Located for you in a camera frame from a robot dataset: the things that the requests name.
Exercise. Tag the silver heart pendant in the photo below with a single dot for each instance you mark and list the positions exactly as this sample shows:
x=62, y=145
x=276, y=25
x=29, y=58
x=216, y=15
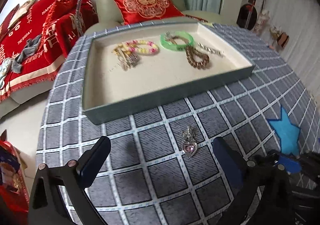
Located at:
x=189, y=145

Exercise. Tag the red embroidered cushion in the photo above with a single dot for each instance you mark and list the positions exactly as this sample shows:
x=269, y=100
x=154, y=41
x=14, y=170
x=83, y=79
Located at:
x=136, y=11

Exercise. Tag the grey cloth on sofa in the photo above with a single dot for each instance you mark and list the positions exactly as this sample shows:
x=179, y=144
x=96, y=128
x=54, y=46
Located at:
x=29, y=49

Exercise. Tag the green bangle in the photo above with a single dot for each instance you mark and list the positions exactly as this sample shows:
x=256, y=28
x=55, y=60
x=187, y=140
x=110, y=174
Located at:
x=176, y=40

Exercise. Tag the grey checked tablecloth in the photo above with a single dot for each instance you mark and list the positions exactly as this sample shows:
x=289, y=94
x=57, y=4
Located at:
x=147, y=178

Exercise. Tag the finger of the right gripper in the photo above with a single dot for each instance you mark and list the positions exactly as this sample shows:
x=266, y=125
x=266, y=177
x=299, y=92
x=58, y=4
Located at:
x=291, y=166

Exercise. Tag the silver hair clip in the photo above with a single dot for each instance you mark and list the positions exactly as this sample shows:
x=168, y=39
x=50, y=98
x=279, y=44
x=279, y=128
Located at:
x=210, y=49

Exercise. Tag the teal jewelry tray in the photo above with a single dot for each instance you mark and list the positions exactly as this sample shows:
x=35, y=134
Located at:
x=110, y=92

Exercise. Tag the gold tassel keychain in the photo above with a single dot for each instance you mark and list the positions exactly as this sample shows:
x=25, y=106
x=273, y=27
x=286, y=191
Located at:
x=123, y=62

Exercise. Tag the white patterned cloth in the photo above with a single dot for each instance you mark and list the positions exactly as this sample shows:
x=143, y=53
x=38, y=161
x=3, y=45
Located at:
x=4, y=69

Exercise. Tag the blue star sticker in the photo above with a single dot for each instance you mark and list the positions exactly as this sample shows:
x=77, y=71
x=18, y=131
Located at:
x=287, y=132

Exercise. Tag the red sofa blanket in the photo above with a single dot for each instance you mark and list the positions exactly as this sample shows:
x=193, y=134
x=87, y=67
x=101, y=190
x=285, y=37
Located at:
x=48, y=25

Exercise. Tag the flexible gooseneck stand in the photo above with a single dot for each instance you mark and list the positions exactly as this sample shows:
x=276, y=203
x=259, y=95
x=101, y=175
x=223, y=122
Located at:
x=77, y=18

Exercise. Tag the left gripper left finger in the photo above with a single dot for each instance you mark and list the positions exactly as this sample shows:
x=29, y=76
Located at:
x=46, y=205

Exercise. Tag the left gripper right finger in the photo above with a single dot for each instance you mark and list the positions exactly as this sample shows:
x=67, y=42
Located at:
x=276, y=203

